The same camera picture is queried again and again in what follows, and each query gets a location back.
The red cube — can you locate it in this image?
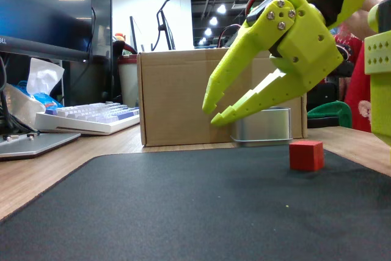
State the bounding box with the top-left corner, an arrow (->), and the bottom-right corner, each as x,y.
288,140 -> 325,172

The person's bare forearm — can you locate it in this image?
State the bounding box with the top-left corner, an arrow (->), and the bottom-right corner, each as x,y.
344,0 -> 383,33

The metal tin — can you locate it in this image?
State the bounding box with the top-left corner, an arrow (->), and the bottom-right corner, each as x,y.
230,106 -> 294,147

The red patterned garment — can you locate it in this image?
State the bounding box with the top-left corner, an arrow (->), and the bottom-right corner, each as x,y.
332,23 -> 373,133

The brown cardboard box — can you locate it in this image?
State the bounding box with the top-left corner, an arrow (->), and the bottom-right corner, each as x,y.
136,47 -> 308,147

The white bin with red rim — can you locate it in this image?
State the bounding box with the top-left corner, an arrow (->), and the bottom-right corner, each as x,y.
117,54 -> 140,108

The black desk mat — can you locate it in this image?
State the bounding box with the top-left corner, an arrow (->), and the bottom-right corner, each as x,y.
0,145 -> 391,261

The white and blue keyboard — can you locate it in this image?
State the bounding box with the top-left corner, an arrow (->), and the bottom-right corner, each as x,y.
34,101 -> 141,136

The black computer monitor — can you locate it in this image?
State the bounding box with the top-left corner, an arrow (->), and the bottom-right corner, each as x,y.
0,0 -> 113,62

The blue tissue pack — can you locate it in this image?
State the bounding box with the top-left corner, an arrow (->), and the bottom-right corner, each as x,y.
3,57 -> 65,127

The silver monitor stand base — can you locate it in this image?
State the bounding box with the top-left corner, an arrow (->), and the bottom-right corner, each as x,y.
0,131 -> 82,161

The red background cable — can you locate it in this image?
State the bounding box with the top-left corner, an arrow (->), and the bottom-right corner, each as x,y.
217,23 -> 243,48

